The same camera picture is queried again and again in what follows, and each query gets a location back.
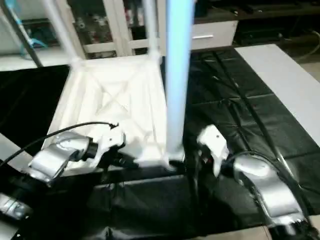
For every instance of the grey metal pole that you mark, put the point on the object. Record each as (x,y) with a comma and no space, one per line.
(22,32)

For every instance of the teal plastic object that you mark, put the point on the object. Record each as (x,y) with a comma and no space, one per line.
(27,35)

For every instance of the white flat board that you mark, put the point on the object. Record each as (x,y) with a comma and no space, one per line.
(285,80)

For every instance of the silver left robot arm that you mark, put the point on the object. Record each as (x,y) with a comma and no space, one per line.
(55,160)

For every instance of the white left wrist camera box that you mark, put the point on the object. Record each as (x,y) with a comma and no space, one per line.
(111,142)

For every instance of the white glass door cabinet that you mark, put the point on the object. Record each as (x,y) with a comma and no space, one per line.
(105,25)

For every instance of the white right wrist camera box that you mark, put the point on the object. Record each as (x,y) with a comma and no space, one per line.
(214,142)

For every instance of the white plastic table top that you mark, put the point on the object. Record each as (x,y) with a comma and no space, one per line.
(115,100)

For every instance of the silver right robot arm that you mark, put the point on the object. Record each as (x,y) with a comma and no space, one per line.
(265,190)

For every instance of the white drawer unit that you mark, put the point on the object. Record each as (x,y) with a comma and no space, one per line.
(212,36)

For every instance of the black work mat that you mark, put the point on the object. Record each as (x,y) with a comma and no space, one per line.
(250,115)

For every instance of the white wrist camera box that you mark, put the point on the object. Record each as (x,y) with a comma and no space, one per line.
(214,142)
(111,142)

